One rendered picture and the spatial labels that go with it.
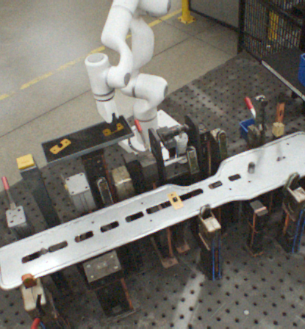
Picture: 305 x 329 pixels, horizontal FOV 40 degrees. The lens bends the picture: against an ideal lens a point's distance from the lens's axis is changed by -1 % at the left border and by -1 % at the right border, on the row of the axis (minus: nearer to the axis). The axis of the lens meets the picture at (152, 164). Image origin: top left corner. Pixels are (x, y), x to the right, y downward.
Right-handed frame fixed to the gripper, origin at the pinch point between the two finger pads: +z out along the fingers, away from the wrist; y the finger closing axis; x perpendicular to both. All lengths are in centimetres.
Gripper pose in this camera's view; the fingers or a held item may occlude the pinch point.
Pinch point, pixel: (112, 125)
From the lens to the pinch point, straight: 172.2
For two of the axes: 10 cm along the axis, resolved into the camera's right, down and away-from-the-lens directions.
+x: 8.5, -4.4, 2.9
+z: 1.1, 6.9, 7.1
